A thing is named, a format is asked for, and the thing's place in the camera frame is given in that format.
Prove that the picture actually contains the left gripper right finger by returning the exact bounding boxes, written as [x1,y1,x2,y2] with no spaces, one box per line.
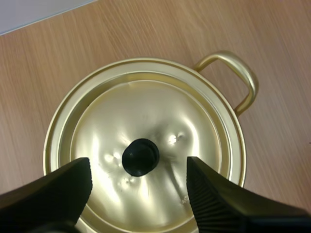
[186,156,311,233]

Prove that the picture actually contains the gold lid with black knob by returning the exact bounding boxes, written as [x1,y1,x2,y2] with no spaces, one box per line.
[43,57,246,233]

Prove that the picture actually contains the gold pot with two handles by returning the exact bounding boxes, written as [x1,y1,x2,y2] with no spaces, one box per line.
[42,50,259,233]

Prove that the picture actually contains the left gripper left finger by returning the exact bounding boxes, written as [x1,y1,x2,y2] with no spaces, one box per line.
[0,157,93,233]

